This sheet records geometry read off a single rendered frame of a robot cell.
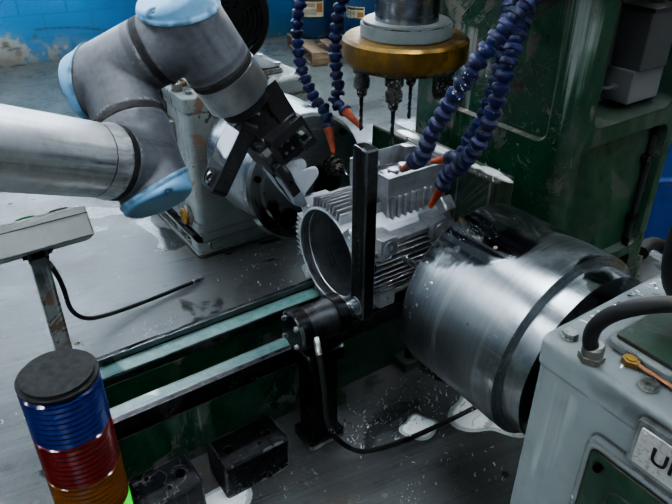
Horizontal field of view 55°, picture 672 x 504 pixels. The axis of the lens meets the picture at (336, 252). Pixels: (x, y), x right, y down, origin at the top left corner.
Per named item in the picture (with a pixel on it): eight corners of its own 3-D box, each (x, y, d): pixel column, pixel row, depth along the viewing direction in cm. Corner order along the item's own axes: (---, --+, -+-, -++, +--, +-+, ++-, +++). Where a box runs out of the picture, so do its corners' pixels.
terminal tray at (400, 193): (404, 179, 112) (406, 140, 108) (446, 202, 104) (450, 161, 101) (347, 197, 106) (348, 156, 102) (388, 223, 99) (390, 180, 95)
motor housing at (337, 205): (386, 245, 123) (390, 152, 113) (455, 292, 109) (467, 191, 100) (296, 278, 113) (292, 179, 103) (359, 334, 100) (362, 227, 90)
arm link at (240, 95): (211, 102, 81) (181, 83, 88) (232, 130, 84) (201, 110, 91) (264, 57, 82) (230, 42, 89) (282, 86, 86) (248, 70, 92)
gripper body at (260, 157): (320, 145, 94) (281, 81, 86) (277, 184, 93) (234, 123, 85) (293, 129, 100) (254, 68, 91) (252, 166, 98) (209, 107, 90)
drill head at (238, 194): (280, 166, 156) (275, 62, 143) (372, 228, 130) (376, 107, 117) (183, 192, 143) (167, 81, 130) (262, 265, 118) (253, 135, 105)
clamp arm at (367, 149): (364, 305, 94) (369, 139, 80) (377, 316, 91) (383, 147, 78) (344, 313, 92) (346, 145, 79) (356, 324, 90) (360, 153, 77)
